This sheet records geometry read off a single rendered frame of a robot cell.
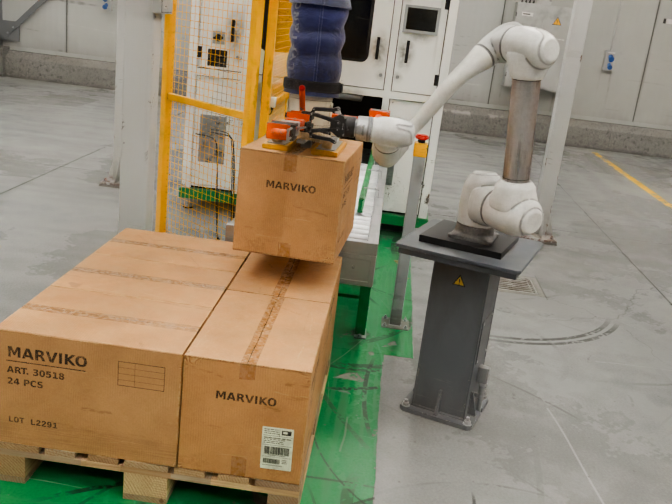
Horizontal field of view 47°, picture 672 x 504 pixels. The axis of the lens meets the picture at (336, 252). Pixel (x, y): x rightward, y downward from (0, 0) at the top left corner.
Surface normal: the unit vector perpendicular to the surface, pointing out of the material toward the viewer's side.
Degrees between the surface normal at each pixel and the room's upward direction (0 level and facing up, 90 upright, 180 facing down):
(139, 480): 90
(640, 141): 90
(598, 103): 90
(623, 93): 90
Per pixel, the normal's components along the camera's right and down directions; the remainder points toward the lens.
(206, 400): -0.08, 0.29
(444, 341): -0.41, 0.23
